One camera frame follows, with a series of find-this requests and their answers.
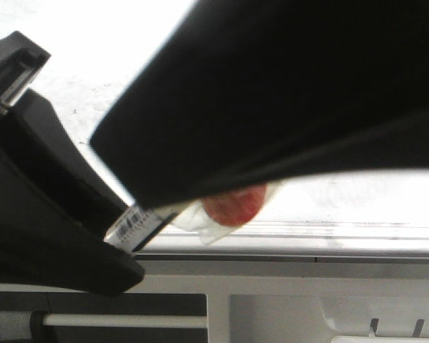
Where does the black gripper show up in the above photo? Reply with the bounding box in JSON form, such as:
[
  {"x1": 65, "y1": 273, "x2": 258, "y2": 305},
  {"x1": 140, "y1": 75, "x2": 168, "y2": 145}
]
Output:
[{"x1": 0, "y1": 31, "x2": 51, "y2": 118}]

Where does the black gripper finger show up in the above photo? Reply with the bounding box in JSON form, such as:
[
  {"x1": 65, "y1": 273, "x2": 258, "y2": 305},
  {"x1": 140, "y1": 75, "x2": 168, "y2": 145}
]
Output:
[
  {"x1": 0, "y1": 90, "x2": 144, "y2": 296},
  {"x1": 90, "y1": 1, "x2": 429, "y2": 207}
]

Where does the white whiteboard marker pen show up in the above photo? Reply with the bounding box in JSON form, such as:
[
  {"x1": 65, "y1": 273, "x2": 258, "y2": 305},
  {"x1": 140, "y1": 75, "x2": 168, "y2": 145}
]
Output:
[{"x1": 104, "y1": 182, "x2": 282, "y2": 255}]

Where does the white horizontal bar below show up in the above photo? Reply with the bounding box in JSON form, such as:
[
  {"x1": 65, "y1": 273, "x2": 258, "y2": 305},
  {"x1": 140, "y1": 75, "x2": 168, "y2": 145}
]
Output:
[{"x1": 31, "y1": 312, "x2": 208, "y2": 329}]

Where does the white whiteboard with aluminium frame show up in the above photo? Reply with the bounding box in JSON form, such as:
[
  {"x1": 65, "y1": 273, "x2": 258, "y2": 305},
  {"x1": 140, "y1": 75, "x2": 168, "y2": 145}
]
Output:
[{"x1": 0, "y1": 1, "x2": 429, "y2": 257}]

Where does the white frame panel below board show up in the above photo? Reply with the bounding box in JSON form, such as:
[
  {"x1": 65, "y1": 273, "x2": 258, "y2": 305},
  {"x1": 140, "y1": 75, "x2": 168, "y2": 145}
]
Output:
[{"x1": 0, "y1": 258, "x2": 429, "y2": 342}]

